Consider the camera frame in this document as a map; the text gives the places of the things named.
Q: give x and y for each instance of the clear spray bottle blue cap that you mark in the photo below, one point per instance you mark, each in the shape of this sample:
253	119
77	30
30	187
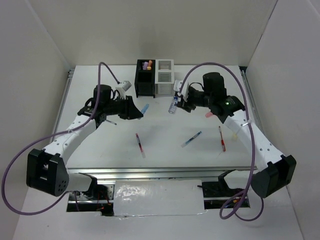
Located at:
173	105

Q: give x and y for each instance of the white foil cover panel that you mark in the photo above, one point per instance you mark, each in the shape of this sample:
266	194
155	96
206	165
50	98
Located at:
158	198

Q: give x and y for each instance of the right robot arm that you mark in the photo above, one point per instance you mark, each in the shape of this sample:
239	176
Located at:
275	170

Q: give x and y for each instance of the black slotted container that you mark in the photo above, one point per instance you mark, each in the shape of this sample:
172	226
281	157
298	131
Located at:
144	82

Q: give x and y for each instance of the dark red pen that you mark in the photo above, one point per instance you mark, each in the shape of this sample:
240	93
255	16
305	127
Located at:
140	145

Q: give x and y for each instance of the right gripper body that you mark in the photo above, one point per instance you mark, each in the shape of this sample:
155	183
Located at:
195	98

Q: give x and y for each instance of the white slotted container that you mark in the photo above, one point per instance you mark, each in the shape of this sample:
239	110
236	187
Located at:
164	77

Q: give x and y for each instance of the blue highlighter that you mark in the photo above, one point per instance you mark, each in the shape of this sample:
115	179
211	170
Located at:
145	108

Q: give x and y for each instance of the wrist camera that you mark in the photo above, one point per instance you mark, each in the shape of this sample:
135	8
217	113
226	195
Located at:
123	87
181	89

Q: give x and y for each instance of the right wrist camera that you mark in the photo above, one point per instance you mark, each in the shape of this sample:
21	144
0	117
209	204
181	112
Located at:
181	89

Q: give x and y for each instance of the teal blue pen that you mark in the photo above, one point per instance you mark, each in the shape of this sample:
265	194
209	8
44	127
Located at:
191	139

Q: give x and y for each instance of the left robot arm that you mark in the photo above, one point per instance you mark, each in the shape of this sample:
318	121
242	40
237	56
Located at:
46	168

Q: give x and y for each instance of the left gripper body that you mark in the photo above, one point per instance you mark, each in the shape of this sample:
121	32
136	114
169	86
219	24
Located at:
120	107

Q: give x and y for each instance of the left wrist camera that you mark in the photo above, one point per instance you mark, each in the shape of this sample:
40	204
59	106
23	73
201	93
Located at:
123	87

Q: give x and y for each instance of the left side rail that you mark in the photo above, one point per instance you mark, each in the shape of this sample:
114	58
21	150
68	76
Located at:
63	99

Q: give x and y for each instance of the aluminium front rail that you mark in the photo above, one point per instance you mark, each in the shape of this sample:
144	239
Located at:
104	175

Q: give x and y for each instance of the pink purple highlighter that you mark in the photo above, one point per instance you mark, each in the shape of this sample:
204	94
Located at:
145	65

